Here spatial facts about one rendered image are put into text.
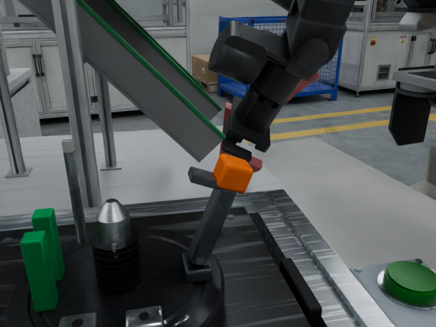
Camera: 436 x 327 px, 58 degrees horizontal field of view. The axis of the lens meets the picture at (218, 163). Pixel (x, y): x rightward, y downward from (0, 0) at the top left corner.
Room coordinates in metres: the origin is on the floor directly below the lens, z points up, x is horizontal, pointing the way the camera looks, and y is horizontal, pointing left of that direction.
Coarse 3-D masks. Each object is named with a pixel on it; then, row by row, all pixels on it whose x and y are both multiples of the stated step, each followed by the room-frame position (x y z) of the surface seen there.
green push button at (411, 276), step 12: (396, 264) 0.26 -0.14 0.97; (408, 264) 0.26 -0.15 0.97; (420, 264) 0.26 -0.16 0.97; (384, 276) 0.25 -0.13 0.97; (396, 276) 0.24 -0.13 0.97; (408, 276) 0.24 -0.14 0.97; (420, 276) 0.24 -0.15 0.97; (432, 276) 0.24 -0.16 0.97; (396, 288) 0.23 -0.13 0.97; (408, 288) 0.23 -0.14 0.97; (420, 288) 0.23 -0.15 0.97; (432, 288) 0.23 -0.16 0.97; (408, 300) 0.23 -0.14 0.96; (420, 300) 0.22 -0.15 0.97; (432, 300) 0.23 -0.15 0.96
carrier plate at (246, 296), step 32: (96, 224) 0.32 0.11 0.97; (160, 224) 0.32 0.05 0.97; (192, 224) 0.32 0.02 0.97; (224, 224) 0.32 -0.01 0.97; (0, 256) 0.27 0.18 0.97; (224, 256) 0.27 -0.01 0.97; (256, 256) 0.27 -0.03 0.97; (0, 288) 0.23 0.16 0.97; (224, 288) 0.23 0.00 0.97; (256, 288) 0.23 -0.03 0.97; (288, 288) 0.23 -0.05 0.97; (0, 320) 0.20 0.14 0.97; (224, 320) 0.20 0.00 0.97; (256, 320) 0.20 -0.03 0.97; (288, 320) 0.20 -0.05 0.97
